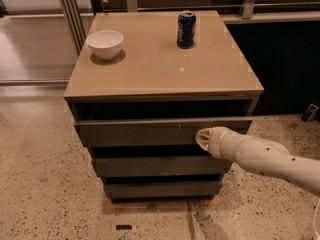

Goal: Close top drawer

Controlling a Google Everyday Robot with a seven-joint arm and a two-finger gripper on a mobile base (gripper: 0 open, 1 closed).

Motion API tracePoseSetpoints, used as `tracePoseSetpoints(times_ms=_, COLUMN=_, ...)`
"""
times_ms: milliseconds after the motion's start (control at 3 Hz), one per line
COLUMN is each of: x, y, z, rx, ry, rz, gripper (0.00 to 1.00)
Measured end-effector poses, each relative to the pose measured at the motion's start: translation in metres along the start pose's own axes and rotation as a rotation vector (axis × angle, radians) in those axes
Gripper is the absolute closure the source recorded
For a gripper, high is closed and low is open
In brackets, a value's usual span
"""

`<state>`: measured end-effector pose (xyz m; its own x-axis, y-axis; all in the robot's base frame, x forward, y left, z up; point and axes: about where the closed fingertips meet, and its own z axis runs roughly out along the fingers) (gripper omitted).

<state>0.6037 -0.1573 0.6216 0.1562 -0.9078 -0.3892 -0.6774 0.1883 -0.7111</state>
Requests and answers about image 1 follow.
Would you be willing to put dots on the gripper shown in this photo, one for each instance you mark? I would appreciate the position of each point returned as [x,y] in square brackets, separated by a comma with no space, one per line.
[216,142]

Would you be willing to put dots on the grey top drawer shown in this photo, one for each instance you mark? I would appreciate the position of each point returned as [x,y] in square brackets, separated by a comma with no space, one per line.
[152,132]

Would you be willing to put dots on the grey drawer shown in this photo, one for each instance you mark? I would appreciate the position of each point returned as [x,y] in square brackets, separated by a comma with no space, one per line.
[168,189]
[152,132]
[159,166]

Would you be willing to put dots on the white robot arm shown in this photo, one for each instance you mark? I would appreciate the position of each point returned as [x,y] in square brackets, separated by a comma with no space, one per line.
[261,157]

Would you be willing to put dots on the grey middle drawer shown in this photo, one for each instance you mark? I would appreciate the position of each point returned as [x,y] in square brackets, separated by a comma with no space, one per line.
[159,166]

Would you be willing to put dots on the grey bottom drawer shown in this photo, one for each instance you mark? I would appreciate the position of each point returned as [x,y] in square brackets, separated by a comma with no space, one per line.
[168,189]

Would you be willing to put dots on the grey drawer cabinet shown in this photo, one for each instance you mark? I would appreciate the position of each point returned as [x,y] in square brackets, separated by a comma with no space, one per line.
[154,79]

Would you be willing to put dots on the small black device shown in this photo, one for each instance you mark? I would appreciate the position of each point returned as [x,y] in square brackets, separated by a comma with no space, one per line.
[310,113]

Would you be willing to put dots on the blue soda can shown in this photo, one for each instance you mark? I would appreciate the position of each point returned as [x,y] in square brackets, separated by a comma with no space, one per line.
[186,29]

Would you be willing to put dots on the white ceramic bowl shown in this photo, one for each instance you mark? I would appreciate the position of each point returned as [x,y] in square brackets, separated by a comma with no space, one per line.
[105,44]

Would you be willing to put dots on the metal railing frame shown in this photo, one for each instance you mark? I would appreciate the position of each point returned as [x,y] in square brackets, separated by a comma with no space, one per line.
[232,11]

